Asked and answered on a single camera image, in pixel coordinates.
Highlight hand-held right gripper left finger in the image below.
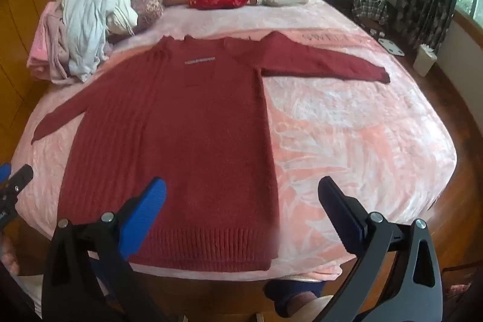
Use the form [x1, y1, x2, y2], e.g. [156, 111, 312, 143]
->
[42, 177, 167, 322]

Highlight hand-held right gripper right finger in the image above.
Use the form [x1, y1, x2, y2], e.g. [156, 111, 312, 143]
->
[318, 176, 443, 322]

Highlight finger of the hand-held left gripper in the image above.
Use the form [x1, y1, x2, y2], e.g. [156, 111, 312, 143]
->
[8, 164, 34, 200]
[0, 164, 13, 190]

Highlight dark red knit sweater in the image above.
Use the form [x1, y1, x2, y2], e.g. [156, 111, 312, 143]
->
[31, 31, 391, 273]

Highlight person's left hand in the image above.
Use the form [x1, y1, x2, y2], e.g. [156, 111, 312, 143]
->
[0, 237, 20, 275]

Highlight pink floral bed blanket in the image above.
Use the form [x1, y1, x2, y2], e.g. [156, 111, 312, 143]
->
[11, 0, 459, 283]

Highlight blue slipper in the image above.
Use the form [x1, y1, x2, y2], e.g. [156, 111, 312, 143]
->
[263, 279, 326, 312]

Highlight pink folded cloth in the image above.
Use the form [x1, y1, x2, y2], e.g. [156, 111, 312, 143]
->
[26, 1, 70, 81]

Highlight mauve garment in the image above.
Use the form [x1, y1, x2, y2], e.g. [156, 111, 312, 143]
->
[41, 11, 82, 83]

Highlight yellow wooden wardrobe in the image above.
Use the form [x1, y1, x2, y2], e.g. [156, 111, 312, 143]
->
[0, 0, 56, 132]

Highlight white ribbed knit garment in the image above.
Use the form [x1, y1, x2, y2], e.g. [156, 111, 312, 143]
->
[62, 0, 116, 82]

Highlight white bathroom scale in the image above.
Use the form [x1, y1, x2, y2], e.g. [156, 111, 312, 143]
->
[378, 38, 407, 59]

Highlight white waste bin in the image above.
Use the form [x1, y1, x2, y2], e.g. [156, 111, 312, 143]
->
[412, 43, 438, 77]

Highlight cream garment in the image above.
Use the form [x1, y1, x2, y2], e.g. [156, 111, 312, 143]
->
[107, 0, 143, 36]

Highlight pink embroidered pillow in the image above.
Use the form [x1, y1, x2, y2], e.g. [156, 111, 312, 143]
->
[130, 0, 167, 31]

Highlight grey plaid garment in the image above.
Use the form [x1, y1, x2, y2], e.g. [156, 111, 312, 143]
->
[351, 0, 390, 27]

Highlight bright red cloth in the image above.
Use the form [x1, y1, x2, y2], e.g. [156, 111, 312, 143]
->
[189, 0, 250, 11]

